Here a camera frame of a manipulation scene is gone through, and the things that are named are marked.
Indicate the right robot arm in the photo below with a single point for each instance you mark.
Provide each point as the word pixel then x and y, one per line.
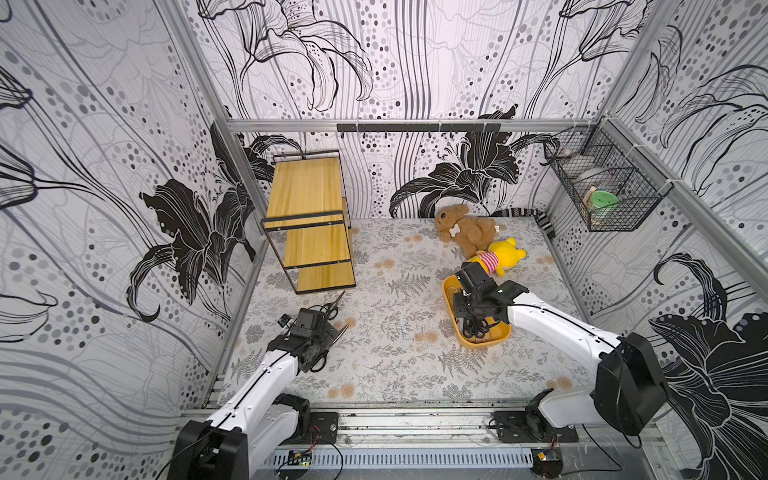
pixel 627 385

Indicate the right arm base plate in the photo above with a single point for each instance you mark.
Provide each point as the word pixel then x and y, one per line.
pixel 529 425

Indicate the brown teddy bear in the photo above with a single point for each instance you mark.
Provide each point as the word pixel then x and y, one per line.
pixel 470 233

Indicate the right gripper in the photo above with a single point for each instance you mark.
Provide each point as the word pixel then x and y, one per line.
pixel 470 306

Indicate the yellow plush toy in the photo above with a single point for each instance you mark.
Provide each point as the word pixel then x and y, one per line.
pixel 499 257

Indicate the floral table mat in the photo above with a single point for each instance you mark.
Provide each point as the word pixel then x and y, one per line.
pixel 399 343

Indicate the green lidded container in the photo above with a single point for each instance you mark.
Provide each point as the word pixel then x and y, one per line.
pixel 601 205

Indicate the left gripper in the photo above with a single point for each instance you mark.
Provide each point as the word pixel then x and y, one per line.
pixel 326 335

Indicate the wooden two-tier shelf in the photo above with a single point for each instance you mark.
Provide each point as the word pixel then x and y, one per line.
pixel 307 223

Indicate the striped plush tail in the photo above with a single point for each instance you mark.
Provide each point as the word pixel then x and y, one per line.
pixel 540 217

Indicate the white cable duct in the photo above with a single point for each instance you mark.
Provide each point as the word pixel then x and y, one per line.
pixel 327 458

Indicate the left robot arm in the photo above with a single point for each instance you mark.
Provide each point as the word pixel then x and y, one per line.
pixel 234 440

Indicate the long black scissors left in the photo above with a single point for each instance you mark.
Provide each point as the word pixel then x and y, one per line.
pixel 321 360

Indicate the orange storage box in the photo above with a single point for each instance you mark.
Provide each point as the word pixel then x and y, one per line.
pixel 493 333

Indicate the small black scissors near shelf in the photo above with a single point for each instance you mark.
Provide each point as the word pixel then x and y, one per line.
pixel 330 310

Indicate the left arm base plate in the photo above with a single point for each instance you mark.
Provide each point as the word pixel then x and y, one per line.
pixel 311 423

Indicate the black wall rail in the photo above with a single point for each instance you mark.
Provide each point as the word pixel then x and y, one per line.
pixel 442 127

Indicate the black wire basket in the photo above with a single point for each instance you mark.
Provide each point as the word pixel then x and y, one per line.
pixel 599 157

